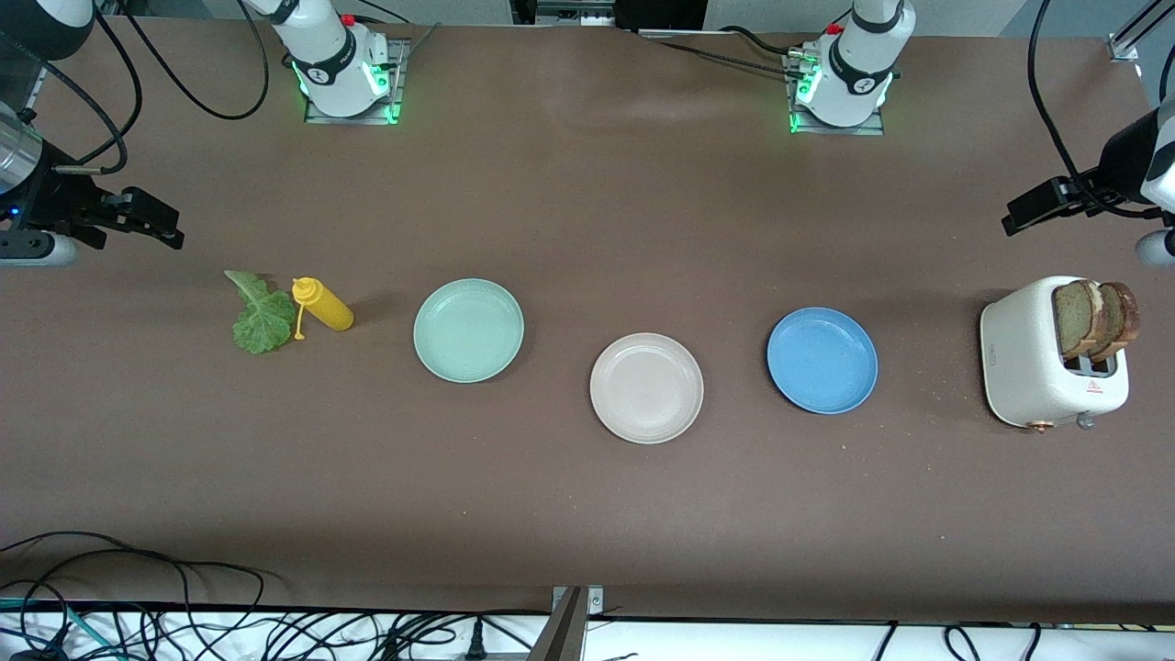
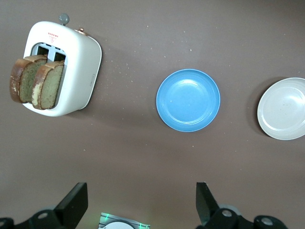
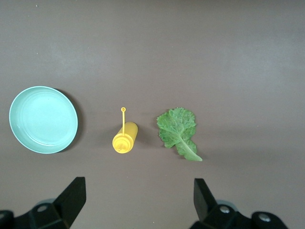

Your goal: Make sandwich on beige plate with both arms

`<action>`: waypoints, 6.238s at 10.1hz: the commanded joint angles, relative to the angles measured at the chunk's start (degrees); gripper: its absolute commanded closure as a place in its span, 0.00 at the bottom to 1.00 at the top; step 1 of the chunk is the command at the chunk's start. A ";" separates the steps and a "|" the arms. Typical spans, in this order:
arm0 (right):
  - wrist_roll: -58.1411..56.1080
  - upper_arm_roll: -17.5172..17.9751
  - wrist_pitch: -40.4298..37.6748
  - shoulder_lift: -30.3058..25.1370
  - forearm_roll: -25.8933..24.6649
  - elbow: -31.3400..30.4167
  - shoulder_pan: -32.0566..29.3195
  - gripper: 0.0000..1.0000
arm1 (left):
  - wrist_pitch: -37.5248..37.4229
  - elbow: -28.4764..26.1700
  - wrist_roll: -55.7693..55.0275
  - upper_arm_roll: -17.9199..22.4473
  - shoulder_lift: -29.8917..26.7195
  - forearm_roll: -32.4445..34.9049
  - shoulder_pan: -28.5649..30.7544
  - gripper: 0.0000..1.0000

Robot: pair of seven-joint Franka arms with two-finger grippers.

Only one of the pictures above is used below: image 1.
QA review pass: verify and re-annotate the brown bread slice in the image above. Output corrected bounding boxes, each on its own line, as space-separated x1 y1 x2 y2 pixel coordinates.
1094 282 1142 361
1053 280 1102 361

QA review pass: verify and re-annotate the green lettuce leaf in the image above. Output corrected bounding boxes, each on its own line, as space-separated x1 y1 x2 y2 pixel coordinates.
225 269 297 355

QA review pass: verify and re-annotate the yellow squeeze bottle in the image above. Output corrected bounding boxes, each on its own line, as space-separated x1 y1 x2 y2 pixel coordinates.
292 277 355 342

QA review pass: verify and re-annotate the blue plate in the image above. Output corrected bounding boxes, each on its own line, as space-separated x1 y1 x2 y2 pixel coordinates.
767 307 879 415

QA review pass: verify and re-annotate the mint green plate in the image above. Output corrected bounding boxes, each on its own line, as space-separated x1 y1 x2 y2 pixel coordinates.
413 278 525 384

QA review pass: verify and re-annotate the beige plate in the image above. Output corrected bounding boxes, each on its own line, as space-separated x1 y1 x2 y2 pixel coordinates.
589 332 705 445

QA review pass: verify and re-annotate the white toaster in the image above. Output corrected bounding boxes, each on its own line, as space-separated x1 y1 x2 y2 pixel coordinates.
980 275 1130 432

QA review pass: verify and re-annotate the grey metal device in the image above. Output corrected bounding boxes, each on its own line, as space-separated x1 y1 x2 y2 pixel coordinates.
535 0 614 26

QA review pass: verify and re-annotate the grey metal beam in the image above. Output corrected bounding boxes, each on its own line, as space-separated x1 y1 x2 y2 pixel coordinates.
528 588 588 661

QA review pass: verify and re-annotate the aluminium frame rail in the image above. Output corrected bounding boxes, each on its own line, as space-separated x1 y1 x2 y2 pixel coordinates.
1108 0 1175 63

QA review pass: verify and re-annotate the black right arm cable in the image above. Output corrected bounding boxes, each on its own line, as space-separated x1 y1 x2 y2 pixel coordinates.
37 0 272 175

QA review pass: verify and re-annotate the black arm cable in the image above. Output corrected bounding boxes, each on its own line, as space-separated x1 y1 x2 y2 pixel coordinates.
37 0 272 175
1028 0 1148 217

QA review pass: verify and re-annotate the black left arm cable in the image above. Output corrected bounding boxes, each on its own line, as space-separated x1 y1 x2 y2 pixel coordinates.
1028 0 1148 217

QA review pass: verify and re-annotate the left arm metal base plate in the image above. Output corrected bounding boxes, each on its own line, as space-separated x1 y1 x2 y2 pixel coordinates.
788 46 887 137

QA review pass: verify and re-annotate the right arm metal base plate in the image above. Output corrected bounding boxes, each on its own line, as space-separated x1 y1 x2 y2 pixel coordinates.
303 39 405 126

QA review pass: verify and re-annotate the thin black base cable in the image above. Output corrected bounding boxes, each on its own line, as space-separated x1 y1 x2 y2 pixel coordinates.
716 26 809 58

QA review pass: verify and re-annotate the black braided base cable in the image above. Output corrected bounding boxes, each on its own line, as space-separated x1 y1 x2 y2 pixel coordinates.
656 39 804 79

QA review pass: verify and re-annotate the teal floor cable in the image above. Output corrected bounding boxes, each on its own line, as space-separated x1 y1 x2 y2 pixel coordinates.
0 597 120 661

